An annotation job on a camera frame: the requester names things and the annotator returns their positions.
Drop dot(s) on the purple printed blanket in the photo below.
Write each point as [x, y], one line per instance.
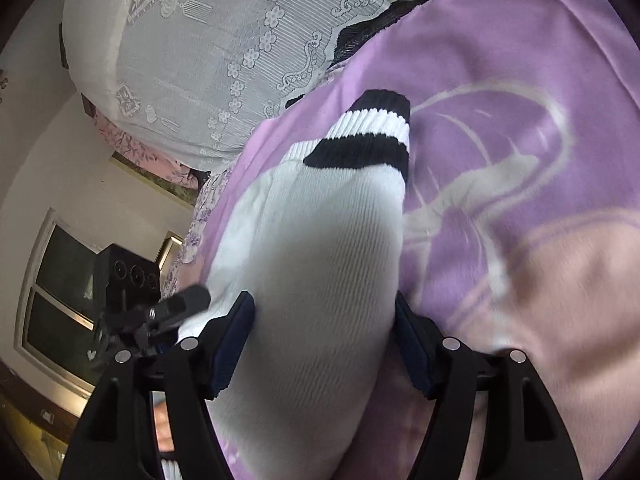
[500, 60]

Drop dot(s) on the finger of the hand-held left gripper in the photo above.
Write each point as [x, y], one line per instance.
[192, 300]

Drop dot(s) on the white lace cover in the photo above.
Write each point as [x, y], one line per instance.
[200, 35]

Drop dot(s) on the pink floral cloth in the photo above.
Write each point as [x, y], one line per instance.
[135, 150]

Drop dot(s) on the window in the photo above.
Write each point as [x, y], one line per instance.
[60, 270]

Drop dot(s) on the white sweater with black stripes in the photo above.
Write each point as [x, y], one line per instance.
[320, 260]

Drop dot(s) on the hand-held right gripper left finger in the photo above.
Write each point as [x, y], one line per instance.
[232, 345]

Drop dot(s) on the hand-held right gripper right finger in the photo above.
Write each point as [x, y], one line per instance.
[415, 350]

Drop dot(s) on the dark cloth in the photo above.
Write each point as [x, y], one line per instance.
[360, 32]

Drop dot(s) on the purple floral bedsheet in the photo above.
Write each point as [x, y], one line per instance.
[192, 240]

